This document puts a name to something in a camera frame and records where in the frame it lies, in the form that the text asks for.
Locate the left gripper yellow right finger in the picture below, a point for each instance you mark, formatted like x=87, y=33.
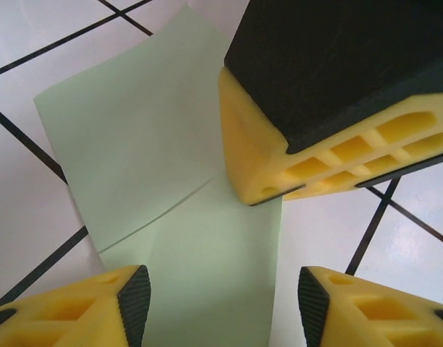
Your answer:
x=387, y=325

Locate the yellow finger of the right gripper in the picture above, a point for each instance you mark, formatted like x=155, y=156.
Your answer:
x=315, y=72

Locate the light green paper sheet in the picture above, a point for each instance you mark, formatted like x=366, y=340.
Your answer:
x=134, y=126

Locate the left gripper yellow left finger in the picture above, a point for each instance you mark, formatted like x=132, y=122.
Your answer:
x=62, y=325

